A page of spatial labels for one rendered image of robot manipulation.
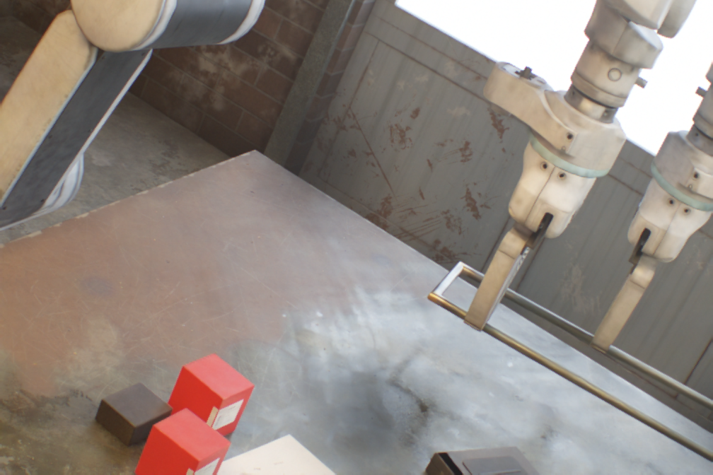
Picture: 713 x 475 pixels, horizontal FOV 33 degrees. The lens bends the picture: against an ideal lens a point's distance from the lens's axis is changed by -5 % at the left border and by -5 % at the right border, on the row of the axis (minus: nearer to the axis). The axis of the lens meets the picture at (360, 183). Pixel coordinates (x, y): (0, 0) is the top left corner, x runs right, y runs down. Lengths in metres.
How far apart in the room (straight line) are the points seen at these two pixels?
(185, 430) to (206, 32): 0.68
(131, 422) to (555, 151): 0.45
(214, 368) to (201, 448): 0.11
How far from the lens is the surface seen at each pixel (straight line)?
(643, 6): 1.03
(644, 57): 1.11
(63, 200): 1.79
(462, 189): 3.44
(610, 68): 1.11
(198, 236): 1.28
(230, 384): 0.99
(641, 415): 1.23
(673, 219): 1.23
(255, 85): 3.57
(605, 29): 1.11
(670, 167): 1.23
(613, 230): 3.34
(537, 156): 1.14
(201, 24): 1.46
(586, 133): 1.12
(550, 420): 1.26
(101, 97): 1.61
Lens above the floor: 1.47
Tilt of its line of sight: 23 degrees down
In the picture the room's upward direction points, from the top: 25 degrees clockwise
